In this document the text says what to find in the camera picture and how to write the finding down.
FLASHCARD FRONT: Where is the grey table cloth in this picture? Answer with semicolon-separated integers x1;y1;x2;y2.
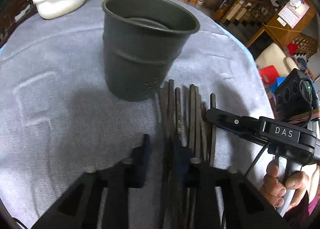
1;0;273;228

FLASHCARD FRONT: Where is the dark chopstick on cloth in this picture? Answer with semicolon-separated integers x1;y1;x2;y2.
189;84;196;152
175;87;182;138
210;93;216;167
195;86;207;161

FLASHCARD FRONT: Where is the wall calendar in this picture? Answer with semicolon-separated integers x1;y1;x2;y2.
277;0;310;28

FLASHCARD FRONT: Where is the dark chopstick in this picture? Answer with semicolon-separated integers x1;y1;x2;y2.
195;86;207;161
210;93;216;167
175;87;182;138
189;84;196;152
158;80;174;228

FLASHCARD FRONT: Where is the right hand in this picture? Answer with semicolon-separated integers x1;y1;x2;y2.
259;161;309;212

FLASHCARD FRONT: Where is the white plastic bowl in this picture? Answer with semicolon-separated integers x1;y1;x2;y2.
33;0;86;20

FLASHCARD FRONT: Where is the dark metal utensil cup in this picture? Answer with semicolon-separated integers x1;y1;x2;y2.
102;0;200;102

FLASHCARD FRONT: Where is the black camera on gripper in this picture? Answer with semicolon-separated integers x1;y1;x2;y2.
274;68;319;127

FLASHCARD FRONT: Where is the beige armchair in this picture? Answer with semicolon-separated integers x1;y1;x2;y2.
255;43;298;77

